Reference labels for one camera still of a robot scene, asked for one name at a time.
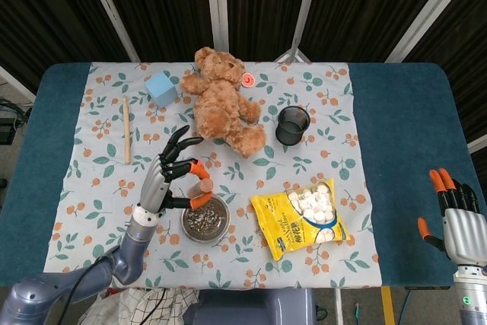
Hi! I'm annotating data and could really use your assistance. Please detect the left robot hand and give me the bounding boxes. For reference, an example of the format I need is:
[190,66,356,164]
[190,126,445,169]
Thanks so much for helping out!
[136,125,212,215]

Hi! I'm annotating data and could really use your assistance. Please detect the teal table cover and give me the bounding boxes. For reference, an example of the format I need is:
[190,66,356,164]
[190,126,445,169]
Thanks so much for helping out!
[0,61,487,290]

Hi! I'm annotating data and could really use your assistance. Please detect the floral print tablecloth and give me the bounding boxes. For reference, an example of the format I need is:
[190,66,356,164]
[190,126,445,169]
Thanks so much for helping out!
[43,61,384,291]

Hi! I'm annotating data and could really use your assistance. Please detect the white partition frame post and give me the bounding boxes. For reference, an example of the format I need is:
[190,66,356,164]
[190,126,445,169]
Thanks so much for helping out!
[466,137,487,155]
[204,0,230,54]
[79,0,141,63]
[0,65,37,104]
[384,0,487,64]
[288,0,324,52]

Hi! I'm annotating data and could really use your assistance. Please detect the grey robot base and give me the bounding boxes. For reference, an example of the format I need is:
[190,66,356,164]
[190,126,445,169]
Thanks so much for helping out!
[182,288,317,325]

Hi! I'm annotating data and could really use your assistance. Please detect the yellow marshmallow bag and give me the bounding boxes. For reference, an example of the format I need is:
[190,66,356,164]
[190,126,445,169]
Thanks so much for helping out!
[249,178,352,262]

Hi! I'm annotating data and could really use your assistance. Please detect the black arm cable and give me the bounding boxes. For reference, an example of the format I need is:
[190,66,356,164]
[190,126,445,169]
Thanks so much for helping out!
[66,255,119,325]

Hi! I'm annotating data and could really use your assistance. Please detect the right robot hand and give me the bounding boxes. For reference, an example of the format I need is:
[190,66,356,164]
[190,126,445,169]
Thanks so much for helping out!
[417,167,487,267]

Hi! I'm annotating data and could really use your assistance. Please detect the black electronic box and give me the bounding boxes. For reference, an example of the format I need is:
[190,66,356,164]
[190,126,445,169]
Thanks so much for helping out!
[0,117,18,143]

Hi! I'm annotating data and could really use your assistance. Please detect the black mesh pen holder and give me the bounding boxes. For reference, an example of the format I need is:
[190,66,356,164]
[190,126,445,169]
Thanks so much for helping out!
[275,105,311,147]

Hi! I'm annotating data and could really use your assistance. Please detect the light blue cube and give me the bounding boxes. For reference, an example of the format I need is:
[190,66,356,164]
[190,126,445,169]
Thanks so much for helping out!
[144,70,179,108]

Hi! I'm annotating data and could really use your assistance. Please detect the thin wooden stick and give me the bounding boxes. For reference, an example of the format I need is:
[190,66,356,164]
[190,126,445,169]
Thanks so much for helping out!
[121,96,132,165]

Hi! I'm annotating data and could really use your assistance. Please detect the checked white cloth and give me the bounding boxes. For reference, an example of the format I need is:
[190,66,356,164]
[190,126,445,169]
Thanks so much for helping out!
[78,287,201,325]

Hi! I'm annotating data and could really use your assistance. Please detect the brown teddy bear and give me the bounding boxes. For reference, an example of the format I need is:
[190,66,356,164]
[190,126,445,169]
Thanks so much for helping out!
[179,46,267,159]

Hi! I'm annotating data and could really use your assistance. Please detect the crushed dark seeds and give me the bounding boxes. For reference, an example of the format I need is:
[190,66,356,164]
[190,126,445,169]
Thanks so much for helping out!
[184,199,228,231]

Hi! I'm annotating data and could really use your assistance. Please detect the stainless steel bowl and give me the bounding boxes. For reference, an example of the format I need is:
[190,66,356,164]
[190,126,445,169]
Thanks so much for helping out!
[180,194,231,243]

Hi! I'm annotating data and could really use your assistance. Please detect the small wooden cylinder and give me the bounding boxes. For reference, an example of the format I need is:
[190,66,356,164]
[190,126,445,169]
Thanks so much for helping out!
[188,179,212,200]

